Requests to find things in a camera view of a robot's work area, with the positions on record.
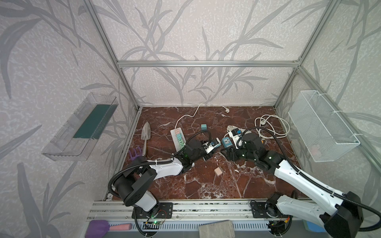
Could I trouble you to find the metal garden trowel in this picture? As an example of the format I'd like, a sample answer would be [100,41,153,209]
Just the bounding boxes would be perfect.
[141,122,151,156]

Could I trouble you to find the white power strip cord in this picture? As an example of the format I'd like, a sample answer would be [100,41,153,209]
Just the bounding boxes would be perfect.
[174,102,231,129]

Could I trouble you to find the white wire mesh basket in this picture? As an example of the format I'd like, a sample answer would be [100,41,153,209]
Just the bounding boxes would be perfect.
[288,90,360,163]

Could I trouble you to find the blue sponge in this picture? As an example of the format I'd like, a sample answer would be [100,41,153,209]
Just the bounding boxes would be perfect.
[303,221,326,233]

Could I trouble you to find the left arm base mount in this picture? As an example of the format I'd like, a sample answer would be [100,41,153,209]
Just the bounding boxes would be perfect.
[132,202,174,219]

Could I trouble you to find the purple pink brush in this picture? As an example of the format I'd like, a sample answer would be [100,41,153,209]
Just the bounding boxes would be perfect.
[85,220,133,238]

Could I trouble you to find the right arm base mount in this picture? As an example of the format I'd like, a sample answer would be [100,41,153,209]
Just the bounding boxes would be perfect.
[250,200,289,220]

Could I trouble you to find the grey sponge block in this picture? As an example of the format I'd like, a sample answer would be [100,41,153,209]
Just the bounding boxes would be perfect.
[199,221,235,238]

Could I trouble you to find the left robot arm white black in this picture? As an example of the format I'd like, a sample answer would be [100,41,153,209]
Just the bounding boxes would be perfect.
[108,138,221,212]

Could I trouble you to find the white multicolour power strip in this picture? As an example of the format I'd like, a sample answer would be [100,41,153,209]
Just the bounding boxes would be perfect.
[170,128,186,152]

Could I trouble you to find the purple pink hand rake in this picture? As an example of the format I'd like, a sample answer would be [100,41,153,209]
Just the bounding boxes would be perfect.
[128,146,142,161]

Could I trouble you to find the clear plastic wall tray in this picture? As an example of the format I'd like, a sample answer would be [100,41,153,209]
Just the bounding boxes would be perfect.
[42,93,119,162]

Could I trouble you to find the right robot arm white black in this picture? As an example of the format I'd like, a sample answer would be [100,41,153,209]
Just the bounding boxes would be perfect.
[221,129,381,238]

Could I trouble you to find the blue power strip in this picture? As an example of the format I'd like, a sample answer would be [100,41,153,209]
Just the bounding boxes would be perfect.
[221,137,233,148]

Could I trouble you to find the white coiled cable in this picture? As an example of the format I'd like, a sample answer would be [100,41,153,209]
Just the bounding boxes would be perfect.
[254,114,291,140]

